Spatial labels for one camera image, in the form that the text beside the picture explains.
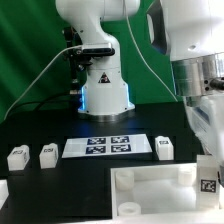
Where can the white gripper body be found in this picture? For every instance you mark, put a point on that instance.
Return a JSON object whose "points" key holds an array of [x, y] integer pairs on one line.
{"points": [[206, 120]]}

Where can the white square tabletop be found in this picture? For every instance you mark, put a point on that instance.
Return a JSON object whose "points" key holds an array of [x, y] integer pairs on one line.
{"points": [[160, 193]]}

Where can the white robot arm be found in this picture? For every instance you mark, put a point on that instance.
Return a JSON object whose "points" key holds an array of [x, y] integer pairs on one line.
{"points": [[189, 32]]}

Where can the white fiducial marker sheet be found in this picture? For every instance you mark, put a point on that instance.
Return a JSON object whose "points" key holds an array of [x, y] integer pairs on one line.
{"points": [[106, 146]]}

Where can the grey depth camera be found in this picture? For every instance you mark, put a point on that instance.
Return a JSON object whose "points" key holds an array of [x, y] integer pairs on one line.
{"points": [[103, 49]]}

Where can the black camera stand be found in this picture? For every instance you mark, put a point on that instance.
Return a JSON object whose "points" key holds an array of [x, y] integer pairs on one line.
{"points": [[77, 64]]}

